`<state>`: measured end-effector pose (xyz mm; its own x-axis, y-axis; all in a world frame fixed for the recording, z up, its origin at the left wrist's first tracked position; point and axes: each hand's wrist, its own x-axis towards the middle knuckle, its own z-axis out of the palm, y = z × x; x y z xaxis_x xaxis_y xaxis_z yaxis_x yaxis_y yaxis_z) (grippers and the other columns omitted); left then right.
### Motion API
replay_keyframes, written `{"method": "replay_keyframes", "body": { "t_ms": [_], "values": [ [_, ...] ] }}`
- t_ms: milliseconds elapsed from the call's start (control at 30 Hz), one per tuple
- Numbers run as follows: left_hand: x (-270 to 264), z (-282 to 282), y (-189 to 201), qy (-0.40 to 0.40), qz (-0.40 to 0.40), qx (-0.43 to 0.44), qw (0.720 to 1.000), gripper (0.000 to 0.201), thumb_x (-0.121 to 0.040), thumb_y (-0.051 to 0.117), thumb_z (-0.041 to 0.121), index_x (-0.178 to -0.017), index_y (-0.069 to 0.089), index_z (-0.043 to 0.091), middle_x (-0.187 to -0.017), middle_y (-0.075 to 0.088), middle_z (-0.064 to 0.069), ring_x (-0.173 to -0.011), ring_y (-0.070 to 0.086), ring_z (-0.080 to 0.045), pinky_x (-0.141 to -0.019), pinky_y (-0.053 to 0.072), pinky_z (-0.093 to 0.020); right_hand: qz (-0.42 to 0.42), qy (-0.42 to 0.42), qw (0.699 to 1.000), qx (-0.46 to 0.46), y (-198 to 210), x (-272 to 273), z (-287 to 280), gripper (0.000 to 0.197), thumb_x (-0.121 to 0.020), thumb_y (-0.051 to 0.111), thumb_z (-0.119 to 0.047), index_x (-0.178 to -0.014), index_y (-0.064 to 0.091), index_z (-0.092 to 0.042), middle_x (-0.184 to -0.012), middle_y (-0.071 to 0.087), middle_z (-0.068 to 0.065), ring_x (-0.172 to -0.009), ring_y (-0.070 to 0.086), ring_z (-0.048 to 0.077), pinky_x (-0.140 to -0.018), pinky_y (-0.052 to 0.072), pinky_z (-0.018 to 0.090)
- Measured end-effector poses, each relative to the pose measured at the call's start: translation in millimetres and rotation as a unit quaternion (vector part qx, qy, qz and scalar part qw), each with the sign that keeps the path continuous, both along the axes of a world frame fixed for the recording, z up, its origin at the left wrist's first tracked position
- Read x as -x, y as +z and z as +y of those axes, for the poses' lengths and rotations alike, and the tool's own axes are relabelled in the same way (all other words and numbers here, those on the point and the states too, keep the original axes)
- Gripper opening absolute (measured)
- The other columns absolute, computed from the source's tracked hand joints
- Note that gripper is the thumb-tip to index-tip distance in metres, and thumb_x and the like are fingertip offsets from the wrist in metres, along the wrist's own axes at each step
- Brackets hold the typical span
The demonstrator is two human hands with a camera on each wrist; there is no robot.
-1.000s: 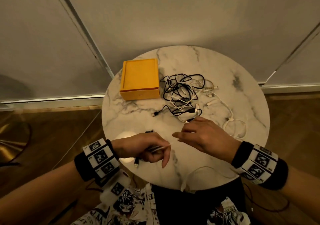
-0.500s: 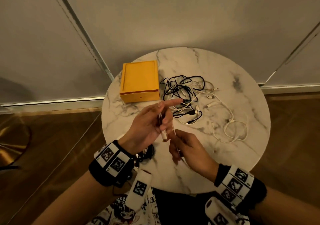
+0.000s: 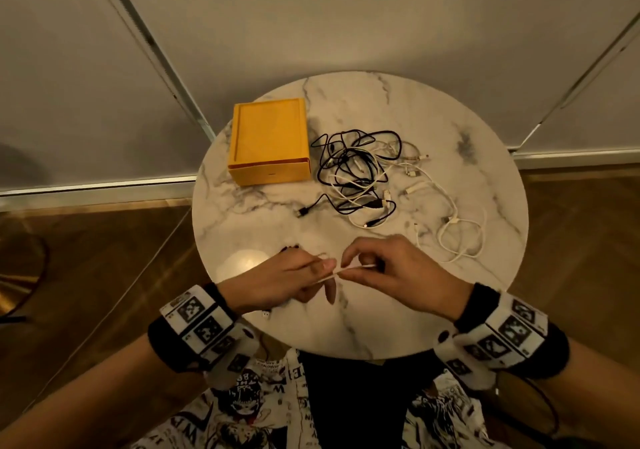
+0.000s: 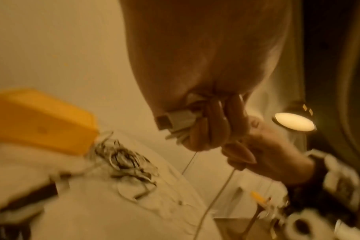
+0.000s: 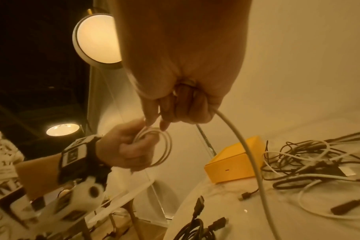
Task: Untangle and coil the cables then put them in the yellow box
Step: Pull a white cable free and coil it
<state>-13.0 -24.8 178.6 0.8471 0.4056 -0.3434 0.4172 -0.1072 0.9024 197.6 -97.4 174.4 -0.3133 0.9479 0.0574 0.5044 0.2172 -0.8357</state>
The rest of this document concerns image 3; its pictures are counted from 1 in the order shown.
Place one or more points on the person's right hand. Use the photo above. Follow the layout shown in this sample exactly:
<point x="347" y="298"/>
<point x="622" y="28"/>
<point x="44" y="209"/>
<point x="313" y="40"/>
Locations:
<point x="410" y="278"/>

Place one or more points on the person's left hand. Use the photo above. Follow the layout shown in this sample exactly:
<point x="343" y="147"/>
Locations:
<point x="265" y="281"/>

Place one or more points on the person's right thumb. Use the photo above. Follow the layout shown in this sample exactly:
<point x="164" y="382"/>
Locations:
<point x="360" y="276"/>

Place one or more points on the person's right forearm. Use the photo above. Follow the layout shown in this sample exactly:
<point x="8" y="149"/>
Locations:
<point x="595" y="388"/>

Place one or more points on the person's left forearm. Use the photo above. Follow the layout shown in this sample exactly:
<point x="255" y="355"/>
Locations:
<point x="95" y="398"/>

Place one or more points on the black wristband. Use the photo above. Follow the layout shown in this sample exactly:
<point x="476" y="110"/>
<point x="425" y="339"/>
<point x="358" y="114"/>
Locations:
<point x="167" y="346"/>
<point x="477" y="303"/>

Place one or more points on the black garment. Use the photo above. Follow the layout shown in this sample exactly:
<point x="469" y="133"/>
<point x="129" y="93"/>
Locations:
<point x="360" y="403"/>

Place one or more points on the yellow cardboard box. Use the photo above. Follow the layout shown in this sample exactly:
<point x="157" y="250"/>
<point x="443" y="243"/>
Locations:
<point x="269" y="138"/>

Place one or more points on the white printed garment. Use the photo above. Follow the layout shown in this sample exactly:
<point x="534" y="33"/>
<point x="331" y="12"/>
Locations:
<point x="250" y="408"/>

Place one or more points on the gold metal stool base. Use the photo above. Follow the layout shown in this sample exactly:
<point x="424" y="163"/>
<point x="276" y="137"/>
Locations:
<point x="22" y="288"/>

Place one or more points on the white marker wrist camera mount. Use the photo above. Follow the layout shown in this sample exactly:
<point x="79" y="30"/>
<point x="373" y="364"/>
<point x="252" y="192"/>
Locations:
<point x="200" y="321"/>
<point x="505" y="333"/>

